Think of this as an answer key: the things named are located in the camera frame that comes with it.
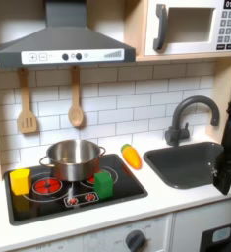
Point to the yellow block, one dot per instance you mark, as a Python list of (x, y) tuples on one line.
[(20, 181)]

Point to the orange toy carrot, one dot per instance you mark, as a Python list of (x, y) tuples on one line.
[(132, 157)]

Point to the steel pot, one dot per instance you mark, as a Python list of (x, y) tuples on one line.
[(73, 159)]

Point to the wooden slotted spatula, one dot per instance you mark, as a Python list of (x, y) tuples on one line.
[(26, 111)]

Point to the dark grey tap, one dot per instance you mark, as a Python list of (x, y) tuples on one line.
[(182, 124)]

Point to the black stove top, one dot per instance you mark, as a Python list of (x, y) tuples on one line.
[(54, 206)]

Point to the black oven knob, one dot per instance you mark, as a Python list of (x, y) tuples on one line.
[(135, 240)]

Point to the wooden spoon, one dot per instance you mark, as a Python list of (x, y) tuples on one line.
[(75, 105)]

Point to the grey range hood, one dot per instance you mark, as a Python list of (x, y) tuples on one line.
[(64, 46)]

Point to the green block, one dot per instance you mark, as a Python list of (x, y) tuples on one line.
[(103, 184)]

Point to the black dishwasher panel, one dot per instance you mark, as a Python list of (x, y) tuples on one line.
[(220, 238)]

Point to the white toy microwave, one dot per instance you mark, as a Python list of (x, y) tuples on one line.
[(192, 26)]

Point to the dark grey sink basin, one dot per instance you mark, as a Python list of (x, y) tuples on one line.
[(185, 167)]

